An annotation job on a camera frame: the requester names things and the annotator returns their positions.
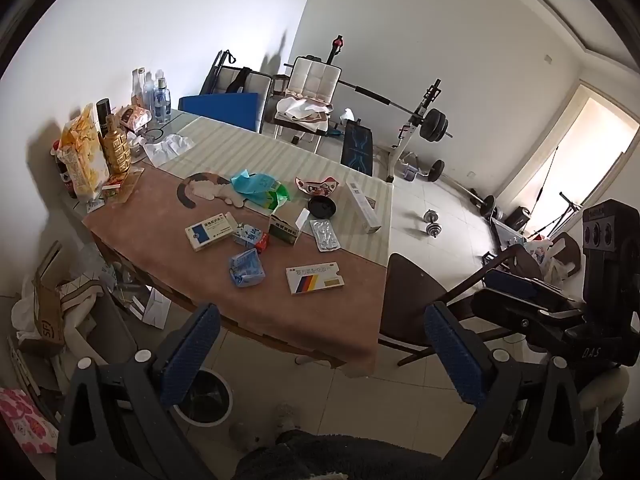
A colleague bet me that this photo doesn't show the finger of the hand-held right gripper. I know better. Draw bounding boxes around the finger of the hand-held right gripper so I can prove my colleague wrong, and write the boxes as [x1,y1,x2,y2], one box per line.
[484,267,583,311]
[471,287,586,346]

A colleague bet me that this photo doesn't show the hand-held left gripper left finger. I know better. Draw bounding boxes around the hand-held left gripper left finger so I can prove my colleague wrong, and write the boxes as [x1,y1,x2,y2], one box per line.
[56,302,236,480]

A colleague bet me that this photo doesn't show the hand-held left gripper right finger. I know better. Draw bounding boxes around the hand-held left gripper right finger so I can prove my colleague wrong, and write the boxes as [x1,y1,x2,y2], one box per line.
[424,301,601,480]

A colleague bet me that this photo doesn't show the white round trash bin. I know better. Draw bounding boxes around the white round trash bin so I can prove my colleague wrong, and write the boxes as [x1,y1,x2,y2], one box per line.
[172,366,236,428]

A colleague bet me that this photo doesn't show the blue white medicine box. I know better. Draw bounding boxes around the blue white medicine box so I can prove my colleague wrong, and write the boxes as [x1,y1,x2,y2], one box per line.
[185,211,238,252]

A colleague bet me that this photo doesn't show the long white box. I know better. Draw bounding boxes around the long white box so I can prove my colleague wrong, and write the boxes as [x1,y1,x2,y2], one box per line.
[345,180,382,234]

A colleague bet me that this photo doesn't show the silver blister pack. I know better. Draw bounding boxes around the silver blister pack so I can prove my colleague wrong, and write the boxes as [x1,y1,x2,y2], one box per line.
[310,219,342,252]

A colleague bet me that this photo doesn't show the blue green snack bag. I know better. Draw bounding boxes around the blue green snack bag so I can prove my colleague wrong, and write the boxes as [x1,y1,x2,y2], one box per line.
[230,170,292,213]

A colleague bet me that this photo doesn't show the person's right forearm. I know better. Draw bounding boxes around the person's right forearm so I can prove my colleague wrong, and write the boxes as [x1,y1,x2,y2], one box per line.
[580,367,640,480]

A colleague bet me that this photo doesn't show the white plastic bag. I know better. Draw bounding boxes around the white plastic bag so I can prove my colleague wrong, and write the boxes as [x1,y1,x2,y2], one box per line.
[525,239,583,283]

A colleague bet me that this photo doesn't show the white flat cardboard sheet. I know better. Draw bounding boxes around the white flat cardboard sheet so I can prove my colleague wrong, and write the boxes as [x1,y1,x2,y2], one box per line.
[142,285,173,329]

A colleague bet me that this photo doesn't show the black speaker box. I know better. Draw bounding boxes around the black speaker box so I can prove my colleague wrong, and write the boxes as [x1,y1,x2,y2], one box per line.
[505,206,533,231]

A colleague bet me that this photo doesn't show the brown wooden chair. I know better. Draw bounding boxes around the brown wooden chair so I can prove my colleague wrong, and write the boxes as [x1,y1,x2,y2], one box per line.
[378,246,546,367]

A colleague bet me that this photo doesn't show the brown striped table cloth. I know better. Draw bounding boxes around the brown striped table cloth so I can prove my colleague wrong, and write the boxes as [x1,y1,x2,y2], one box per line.
[82,115,396,378]

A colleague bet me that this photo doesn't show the crumpled blue packet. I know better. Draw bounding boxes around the crumpled blue packet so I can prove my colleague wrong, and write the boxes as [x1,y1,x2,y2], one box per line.
[228,248,266,288]

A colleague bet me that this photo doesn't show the curl bar with plates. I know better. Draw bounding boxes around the curl bar with plates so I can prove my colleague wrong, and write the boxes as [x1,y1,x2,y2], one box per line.
[417,159,498,220]

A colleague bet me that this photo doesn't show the person's right leg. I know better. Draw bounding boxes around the person's right leg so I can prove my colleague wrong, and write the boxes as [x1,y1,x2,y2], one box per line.
[320,437,443,480]

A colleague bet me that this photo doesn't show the person's leg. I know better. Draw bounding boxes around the person's leg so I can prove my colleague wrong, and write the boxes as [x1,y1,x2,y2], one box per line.
[235,430,341,480]
[320,437,443,480]

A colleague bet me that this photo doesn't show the person's left leg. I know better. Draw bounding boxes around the person's left leg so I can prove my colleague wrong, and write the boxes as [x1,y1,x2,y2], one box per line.
[235,430,341,480]

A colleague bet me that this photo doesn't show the white box striped label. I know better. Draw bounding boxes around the white box striped label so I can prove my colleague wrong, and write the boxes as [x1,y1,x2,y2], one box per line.
[285,261,347,295]

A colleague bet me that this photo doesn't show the brown cardboard box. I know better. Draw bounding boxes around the brown cardboard box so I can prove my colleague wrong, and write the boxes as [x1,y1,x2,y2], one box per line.
[17,240,68,357]

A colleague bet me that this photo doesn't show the green white carton box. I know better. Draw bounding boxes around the green white carton box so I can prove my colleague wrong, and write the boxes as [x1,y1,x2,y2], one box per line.
[268,203,312,246]

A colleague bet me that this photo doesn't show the calico cat figure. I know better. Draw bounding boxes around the calico cat figure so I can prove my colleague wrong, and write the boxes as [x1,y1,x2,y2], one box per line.
[176,172,246,210]

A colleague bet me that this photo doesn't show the barbell with black plates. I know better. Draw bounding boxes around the barbell with black plates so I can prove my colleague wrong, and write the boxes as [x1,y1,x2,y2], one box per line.
[284,62,455,143]

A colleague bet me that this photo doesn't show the pink floral bag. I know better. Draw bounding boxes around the pink floral bag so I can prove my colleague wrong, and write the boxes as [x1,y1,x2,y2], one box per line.
[0,387,58,456]

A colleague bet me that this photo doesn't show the small red green box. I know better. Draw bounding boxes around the small red green box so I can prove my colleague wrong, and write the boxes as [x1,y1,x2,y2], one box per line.
[100,175,128,198]

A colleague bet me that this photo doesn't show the white barbell rack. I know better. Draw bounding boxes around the white barbell rack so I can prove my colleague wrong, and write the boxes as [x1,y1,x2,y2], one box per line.
[377,79,443,183]

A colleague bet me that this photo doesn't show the black round lid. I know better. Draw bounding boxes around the black round lid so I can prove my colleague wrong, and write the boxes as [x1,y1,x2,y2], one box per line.
[306,196,338,221]

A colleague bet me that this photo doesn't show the white tissue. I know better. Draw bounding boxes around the white tissue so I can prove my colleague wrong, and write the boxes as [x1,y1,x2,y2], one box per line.
[142,134,196,168]

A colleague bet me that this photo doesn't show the red white snack wrapper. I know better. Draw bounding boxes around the red white snack wrapper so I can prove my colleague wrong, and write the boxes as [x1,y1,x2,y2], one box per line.
[295,176,341,198]

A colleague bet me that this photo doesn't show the black blue weight bench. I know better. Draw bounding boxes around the black blue weight bench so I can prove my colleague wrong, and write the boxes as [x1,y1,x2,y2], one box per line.
[340,121,376,177]

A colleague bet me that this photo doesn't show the gold patterned bottle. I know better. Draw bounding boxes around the gold patterned bottle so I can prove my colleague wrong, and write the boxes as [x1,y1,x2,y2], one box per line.
[101,114,133,178]

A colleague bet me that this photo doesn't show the dark sauce bottle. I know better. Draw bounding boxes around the dark sauce bottle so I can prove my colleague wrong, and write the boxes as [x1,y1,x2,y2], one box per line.
[52,140,76,198]

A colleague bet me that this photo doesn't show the yellow chips bag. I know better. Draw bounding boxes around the yellow chips bag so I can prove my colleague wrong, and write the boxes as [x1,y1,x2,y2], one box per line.
[59,104,111,198]

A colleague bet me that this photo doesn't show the white table leg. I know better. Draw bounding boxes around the white table leg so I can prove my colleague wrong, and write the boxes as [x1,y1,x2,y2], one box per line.
[52,107,396,378]

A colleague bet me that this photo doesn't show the brown snack package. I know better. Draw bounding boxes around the brown snack package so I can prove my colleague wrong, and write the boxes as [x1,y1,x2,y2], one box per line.
[117,105,153,133]

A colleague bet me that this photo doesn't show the blue chair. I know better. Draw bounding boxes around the blue chair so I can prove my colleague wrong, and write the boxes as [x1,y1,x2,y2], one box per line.
[178,92,263,133]

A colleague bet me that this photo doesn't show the clear bottle blue label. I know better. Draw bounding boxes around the clear bottle blue label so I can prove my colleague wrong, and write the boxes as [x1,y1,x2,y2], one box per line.
[154,71,172,123]

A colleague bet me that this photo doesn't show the beige cloth on chair seat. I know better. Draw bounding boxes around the beige cloth on chair seat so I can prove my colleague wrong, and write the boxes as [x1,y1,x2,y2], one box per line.
[274,96,335,128]

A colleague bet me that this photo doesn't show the clear glass bottle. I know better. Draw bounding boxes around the clear glass bottle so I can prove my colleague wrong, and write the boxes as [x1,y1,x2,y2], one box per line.
[131,67,146,108]

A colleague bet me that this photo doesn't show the white padded chair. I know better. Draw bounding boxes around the white padded chair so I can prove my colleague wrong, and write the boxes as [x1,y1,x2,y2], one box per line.
[272,56,343,155]

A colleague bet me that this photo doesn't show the black folded exercise frame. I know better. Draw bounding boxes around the black folded exercise frame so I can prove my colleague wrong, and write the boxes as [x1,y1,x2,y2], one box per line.
[200,49,238,97]

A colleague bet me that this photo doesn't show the red black handle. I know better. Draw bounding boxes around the red black handle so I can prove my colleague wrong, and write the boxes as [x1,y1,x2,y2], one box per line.
[327,34,347,67]

